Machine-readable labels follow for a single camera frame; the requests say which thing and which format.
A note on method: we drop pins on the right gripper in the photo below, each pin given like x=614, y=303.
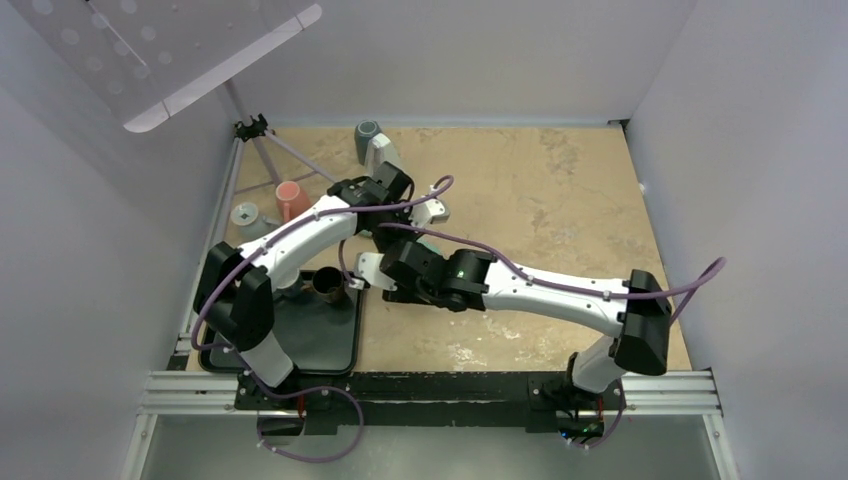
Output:
x=400, y=294

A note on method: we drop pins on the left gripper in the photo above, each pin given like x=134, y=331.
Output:
x=408, y=235

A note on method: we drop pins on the brown mug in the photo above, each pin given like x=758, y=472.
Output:
x=328, y=283

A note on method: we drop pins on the pink mug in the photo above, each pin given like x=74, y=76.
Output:
x=291, y=200

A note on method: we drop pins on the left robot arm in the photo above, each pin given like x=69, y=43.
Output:
x=337, y=216

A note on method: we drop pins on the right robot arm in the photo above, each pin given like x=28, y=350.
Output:
x=633, y=321

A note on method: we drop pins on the light grey mug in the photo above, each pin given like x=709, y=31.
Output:
x=250, y=223

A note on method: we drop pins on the teal toy microphone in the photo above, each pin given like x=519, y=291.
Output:
x=431, y=247

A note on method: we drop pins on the white metronome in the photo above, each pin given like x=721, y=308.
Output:
x=381, y=149

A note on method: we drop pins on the black tray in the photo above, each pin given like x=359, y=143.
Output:
x=318, y=331

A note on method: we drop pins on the dark teal cup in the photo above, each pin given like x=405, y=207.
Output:
x=364, y=131

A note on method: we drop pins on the tripod stand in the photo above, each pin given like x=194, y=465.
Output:
x=259, y=166

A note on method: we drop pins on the perforated light panel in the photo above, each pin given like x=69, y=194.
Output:
x=149, y=60

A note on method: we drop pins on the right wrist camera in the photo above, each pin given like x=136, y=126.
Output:
x=367, y=268

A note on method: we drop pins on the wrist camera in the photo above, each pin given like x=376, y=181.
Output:
x=429, y=209
x=367, y=268

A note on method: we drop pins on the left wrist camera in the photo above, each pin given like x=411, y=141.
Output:
x=429, y=209

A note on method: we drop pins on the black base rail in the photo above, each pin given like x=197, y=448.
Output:
x=535, y=402

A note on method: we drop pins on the aluminium frame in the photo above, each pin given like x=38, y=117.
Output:
x=671, y=427

